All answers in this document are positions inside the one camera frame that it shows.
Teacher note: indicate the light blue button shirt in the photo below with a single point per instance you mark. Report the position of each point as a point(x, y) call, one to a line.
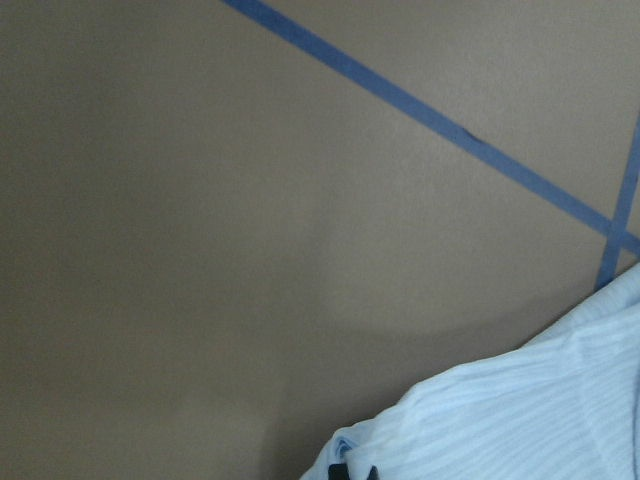
point(563, 406)

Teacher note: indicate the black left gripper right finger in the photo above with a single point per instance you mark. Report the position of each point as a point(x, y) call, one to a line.
point(373, 474)

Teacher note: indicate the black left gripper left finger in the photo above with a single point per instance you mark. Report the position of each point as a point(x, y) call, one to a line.
point(337, 472)

